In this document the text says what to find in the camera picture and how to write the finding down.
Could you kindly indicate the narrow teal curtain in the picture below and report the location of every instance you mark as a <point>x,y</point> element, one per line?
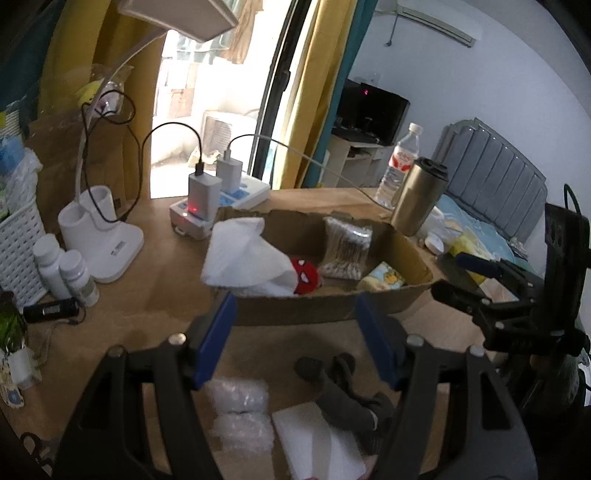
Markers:
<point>355,46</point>

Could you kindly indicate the steel tumbler with black lid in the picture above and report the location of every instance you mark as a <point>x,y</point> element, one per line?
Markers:
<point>415,203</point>

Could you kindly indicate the yellow tissue pack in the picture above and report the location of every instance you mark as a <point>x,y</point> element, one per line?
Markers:
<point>471,244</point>

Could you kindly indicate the brown cardboard box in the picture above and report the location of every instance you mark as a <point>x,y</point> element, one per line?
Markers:
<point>286,311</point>

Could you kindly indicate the white charger with blue face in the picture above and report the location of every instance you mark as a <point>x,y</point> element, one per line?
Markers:
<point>229,174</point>

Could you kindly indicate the white wall air conditioner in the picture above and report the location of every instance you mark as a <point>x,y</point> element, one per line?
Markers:
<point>443,21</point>

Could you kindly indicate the wide teal curtain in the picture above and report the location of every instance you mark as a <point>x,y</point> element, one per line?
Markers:
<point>23,55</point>

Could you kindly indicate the dark green packet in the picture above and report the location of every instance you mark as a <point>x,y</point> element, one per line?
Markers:
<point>11,323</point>

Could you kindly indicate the grey padded headboard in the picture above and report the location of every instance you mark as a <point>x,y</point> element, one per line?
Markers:
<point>489,175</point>

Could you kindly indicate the white desk lamp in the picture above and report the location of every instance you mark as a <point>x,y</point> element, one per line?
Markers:
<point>106,251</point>

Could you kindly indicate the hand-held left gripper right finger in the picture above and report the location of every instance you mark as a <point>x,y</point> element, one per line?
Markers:
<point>378,346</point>

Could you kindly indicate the hanging tan cloth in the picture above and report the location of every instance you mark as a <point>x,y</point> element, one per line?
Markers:
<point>242,37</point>

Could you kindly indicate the clear plastic water bottle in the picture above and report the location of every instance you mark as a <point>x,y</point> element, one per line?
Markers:
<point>400,159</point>

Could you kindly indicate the outdoor air conditioner unit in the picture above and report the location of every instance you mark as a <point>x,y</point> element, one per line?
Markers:
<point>226,131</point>

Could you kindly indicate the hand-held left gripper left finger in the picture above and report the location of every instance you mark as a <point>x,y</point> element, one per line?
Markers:
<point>214,344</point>

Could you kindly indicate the black computer monitor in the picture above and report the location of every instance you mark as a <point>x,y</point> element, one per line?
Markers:
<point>374,110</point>

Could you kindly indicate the clear bubble wrap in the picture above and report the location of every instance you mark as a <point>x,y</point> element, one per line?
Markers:
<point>240,415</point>

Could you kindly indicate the small white packet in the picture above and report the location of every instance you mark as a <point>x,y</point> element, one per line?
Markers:
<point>21,376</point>

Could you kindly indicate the white plastic basket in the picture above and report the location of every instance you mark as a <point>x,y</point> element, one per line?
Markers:
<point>21,244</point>

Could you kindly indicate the wide yellow curtain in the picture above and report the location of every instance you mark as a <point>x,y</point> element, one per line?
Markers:
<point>83,41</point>

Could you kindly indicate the white power strip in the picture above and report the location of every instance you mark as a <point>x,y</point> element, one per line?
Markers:
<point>251,191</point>

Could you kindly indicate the white computer desk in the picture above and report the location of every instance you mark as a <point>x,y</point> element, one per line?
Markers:
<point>355,159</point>

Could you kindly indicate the black sliding door frame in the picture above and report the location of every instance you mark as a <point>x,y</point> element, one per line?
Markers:
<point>284,92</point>

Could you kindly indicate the plastic bag with blue items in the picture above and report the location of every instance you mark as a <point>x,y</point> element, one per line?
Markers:
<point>21,175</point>

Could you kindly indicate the hanging blue green towel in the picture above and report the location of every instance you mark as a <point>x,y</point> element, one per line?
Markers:
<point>203,50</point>

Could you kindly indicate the red spider face plush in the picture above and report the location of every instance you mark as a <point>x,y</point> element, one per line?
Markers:
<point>305,277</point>

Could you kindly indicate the clear container with white lid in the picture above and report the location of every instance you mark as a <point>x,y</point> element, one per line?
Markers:
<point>434,242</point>

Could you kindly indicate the clear cotton swab pack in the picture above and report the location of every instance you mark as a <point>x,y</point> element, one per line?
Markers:
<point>344,249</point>

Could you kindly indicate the narrow yellow curtain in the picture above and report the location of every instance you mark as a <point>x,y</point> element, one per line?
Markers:
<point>318,92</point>

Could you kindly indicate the cartoon print tissue pack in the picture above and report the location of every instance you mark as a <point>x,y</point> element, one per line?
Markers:
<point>383,277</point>

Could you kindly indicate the brown cardboard sheet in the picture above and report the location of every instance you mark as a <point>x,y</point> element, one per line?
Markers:
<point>60,152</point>

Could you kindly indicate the white pill bottle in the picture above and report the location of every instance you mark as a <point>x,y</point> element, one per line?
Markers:
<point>48,263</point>
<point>78,277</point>

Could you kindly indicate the blue printed blanket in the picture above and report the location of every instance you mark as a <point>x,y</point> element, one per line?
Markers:
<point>494,235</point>

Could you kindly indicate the black flashlight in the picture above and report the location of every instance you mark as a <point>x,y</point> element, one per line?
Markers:
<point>48,310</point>

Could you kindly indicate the white foam sheet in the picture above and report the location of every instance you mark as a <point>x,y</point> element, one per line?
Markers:
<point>318,443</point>

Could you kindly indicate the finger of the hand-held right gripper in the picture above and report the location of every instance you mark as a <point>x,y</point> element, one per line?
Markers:
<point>468,261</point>
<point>457,295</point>

